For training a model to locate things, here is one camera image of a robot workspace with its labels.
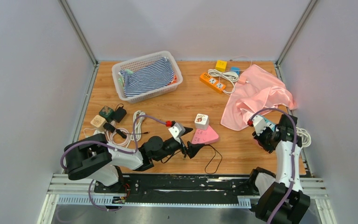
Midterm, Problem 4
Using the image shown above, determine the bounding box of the pink triangular socket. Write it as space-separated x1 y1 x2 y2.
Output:
191 126 220 144

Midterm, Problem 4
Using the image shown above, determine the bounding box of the teal USB power strip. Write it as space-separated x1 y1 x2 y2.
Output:
263 118 276 129

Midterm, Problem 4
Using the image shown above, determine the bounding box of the white tiger cube socket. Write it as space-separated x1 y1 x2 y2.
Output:
194 113 209 130

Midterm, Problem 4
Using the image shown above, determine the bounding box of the orange USB power strip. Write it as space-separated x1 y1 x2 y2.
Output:
200 73 226 94

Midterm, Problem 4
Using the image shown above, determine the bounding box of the pink USB charger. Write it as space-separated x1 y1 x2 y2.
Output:
237 77 248 84

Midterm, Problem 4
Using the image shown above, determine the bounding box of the yellow cube socket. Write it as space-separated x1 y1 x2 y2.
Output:
215 60 227 72

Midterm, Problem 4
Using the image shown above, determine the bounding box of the blue plug adapter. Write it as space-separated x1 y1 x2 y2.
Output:
230 67 241 76

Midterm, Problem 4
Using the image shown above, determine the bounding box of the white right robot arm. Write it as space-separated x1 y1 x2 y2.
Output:
247 114 311 224

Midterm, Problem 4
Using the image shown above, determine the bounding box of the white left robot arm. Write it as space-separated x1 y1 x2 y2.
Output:
60 126 205 193

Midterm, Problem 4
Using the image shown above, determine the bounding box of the dark green cube socket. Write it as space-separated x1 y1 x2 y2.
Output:
98 105 115 123

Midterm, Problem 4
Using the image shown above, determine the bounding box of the beige cube socket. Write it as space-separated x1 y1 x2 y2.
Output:
90 115 107 132

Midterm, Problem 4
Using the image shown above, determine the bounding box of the pink cloth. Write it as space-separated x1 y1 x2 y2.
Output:
220 64 297 131

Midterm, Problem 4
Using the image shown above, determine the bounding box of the blue striped cloth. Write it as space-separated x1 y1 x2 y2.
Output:
118 57 177 98

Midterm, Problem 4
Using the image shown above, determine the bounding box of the black power adapter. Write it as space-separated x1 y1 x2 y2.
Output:
113 104 127 123

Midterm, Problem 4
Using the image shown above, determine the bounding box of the white plastic basket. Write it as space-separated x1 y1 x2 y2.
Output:
111 51 183 104

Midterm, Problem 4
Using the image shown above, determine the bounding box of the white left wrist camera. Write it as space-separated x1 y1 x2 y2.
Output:
168 123 186 140

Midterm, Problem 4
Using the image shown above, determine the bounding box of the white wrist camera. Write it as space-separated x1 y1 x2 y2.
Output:
168 123 186 140
252 115 275 136

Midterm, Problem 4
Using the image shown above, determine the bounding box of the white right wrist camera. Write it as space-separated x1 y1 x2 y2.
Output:
252 115 275 136

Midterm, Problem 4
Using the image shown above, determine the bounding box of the black adapter cable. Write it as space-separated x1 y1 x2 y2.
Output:
160 144 223 175

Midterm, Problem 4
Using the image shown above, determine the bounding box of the white cord near yellow socket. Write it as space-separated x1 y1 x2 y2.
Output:
296 127 312 148

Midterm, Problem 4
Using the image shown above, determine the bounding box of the white bundled cord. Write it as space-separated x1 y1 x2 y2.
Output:
129 111 146 143

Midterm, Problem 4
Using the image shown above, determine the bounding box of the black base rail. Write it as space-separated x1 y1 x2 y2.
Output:
93 174 260 205

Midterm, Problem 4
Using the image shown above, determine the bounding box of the white coiled power cord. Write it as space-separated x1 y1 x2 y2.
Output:
207 68 240 95

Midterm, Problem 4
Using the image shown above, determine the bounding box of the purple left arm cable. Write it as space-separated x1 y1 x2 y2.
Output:
60 114 172 212

